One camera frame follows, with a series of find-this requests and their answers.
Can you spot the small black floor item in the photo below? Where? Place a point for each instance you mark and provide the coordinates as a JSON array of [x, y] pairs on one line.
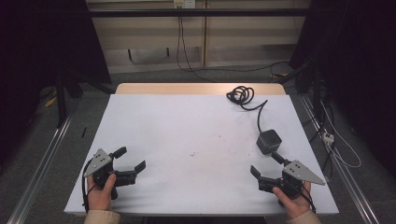
[[83, 132]]

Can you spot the person's left hand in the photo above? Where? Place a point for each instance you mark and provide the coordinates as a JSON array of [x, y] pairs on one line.
[[99, 199]]

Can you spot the person's right hand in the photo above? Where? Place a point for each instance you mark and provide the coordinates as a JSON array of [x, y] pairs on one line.
[[297, 206]]

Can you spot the white table cover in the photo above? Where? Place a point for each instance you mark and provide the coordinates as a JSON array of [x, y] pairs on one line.
[[186, 140]]

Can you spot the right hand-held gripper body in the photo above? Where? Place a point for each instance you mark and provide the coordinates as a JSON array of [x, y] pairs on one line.
[[299, 173]]

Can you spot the black cube power adapter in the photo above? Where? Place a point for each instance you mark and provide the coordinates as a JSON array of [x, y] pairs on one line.
[[268, 141]]

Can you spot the black horizontal metal bar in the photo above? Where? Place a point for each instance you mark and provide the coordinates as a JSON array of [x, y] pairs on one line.
[[199, 12]]

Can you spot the black metal stand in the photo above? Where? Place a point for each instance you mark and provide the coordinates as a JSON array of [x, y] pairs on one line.
[[61, 99], [316, 93]]

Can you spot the white plug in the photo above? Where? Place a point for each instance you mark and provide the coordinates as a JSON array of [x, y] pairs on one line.
[[328, 137]]

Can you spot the aluminium floor rail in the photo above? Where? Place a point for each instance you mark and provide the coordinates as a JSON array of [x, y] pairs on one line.
[[348, 177], [40, 168]]

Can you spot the white wall socket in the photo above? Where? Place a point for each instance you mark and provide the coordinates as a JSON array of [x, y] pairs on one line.
[[184, 3]]

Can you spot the black curtain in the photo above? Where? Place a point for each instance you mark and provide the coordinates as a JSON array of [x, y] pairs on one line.
[[358, 62], [37, 46]]

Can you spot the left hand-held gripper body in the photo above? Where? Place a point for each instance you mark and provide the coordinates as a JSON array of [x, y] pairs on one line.
[[101, 160]]

